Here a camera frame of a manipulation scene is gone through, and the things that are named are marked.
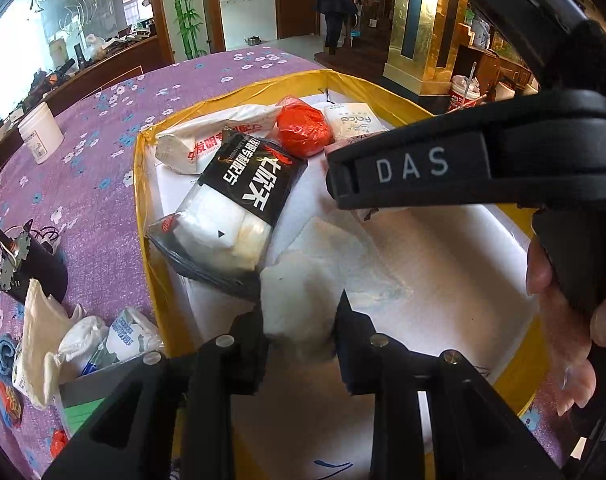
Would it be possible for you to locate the white bag with red print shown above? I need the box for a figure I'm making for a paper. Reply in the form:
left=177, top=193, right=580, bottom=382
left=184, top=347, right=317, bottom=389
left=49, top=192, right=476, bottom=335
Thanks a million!
left=154, top=104, right=284, bottom=176

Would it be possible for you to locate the purple floral tablecloth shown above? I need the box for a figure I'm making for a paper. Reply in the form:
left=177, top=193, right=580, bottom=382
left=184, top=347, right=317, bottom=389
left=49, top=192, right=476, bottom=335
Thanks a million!
left=0, top=47, right=584, bottom=480

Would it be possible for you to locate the beige cloth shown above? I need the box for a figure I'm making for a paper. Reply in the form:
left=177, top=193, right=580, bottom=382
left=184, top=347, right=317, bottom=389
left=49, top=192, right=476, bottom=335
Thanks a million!
left=13, top=279, right=86, bottom=411

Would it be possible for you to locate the crumpled white plastic bag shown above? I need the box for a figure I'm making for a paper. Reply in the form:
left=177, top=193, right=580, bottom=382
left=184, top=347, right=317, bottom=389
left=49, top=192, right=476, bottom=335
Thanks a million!
left=58, top=316, right=109, bottom=376

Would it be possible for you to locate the yellow cardboard box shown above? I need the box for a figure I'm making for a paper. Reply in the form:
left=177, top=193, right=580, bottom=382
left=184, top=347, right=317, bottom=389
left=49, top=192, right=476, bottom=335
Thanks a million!
left=133, top=70, right=551, bottom=480

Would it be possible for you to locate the white plastic jar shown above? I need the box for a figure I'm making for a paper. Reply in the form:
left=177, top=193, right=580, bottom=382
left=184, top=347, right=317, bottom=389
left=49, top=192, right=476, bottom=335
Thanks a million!
left=17, top=102, right=65, bottom=164

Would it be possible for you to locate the green box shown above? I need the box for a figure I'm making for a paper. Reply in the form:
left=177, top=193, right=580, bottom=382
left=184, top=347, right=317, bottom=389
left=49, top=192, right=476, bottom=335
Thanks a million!
left=58, top=360, right=149, bottom=436

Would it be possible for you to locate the bamboo painted glass panel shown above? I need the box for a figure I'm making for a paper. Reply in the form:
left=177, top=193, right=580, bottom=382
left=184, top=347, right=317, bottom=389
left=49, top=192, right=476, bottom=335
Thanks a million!
left=158, top=0, right=214, bottom=61

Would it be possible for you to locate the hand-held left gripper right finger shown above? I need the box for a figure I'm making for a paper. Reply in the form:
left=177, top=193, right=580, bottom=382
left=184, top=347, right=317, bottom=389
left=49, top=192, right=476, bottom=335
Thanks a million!
left=333, top=289, right=566, bottom=480

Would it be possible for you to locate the white paper towel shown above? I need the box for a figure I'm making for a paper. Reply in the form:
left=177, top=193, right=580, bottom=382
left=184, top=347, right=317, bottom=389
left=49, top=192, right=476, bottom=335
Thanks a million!
left=259, top=215, right=414, bottom=356

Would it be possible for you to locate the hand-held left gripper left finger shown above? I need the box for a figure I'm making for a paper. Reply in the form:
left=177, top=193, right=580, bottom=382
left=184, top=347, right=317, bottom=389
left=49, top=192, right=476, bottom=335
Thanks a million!
left=42, top=305, right=270, bottom=480

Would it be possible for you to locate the red plastic bag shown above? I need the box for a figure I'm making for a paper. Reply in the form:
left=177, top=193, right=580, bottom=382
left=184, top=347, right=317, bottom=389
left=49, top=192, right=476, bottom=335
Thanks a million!
left=275, top=96, right=335, bottom=158

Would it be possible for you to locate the black cylindrical motor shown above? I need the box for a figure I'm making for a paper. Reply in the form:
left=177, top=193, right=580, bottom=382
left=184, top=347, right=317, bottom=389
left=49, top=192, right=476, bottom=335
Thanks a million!
left=0, top=220, right=69, bottom=306

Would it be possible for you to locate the gold pillar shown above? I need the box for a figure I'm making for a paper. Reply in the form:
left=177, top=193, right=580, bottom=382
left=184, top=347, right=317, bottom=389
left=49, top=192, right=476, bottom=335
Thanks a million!
left=383, top=0, right=464, bottom=96

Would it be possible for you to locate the red patterned pouch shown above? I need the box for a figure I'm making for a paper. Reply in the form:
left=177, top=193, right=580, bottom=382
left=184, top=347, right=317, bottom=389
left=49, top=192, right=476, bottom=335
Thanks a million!
left=0, top=377, right=24, bottom=428

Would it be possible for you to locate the black and white snack packet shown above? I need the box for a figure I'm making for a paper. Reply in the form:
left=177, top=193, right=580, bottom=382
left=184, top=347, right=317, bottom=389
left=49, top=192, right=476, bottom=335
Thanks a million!
left=146, top=130, right=309, bottom=291

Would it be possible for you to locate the white bag with blue print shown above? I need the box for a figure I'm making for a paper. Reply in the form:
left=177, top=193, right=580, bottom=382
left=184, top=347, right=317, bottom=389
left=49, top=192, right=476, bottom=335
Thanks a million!
left=80, top=307, right=164, bottom=378

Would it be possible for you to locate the bright blue cloth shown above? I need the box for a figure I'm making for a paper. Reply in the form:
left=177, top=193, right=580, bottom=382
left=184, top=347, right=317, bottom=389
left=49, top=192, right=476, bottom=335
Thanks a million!
left=0, top=336, right=16, bottom=378

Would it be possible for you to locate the red and white bucket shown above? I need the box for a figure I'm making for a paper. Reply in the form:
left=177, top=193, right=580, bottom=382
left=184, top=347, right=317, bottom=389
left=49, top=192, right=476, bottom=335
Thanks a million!
left=448, top=75, right=484, bottom=116

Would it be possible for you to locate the white tissue pack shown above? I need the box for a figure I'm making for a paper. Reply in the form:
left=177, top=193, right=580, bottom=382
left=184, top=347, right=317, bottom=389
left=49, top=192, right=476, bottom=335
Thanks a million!
left=323, top=101, right=389, bottom=143

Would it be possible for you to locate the large wall mirror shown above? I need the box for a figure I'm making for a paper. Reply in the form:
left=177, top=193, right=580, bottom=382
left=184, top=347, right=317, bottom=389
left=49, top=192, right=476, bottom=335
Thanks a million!
left=0, top=0, right=156, bottom=126

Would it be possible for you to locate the person's right hand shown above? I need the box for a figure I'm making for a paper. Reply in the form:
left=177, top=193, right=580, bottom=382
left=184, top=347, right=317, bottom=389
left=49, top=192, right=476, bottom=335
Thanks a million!
left=525, top=237, right=606, bottom=416

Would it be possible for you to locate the wooden sideboard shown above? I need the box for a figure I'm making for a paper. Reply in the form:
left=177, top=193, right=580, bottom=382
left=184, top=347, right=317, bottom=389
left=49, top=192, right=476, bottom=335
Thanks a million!
left=0, top=35, right=174, bottom=161

